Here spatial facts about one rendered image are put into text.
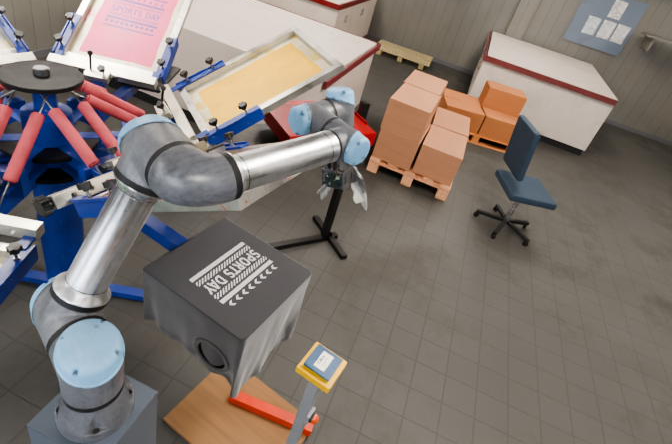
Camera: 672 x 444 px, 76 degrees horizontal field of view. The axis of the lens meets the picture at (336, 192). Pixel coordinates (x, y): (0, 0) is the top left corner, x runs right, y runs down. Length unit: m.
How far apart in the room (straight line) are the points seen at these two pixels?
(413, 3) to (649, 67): 4.47
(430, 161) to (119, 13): 2.94
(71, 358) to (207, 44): 3.70
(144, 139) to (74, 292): 0.36
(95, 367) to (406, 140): 3.78
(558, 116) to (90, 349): 6.86
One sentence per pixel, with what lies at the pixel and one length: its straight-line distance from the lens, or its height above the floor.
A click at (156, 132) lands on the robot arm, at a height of 1.80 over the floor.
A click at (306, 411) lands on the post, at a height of 0.69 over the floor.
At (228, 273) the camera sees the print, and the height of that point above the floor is 0.95.
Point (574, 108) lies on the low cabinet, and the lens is 7.26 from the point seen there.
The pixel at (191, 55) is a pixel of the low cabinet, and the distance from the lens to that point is 4.55.
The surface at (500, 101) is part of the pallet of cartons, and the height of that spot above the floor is 0.55.
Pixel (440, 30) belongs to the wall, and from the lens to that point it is 9.55.
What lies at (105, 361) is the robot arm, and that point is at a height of 1.42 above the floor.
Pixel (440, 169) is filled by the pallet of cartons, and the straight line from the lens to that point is 4.48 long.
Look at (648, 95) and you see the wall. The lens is 10.07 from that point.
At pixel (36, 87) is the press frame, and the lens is 2.16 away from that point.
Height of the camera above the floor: 2.23
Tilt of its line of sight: 33 degrees down
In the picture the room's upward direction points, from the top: 17 degrees clockwise
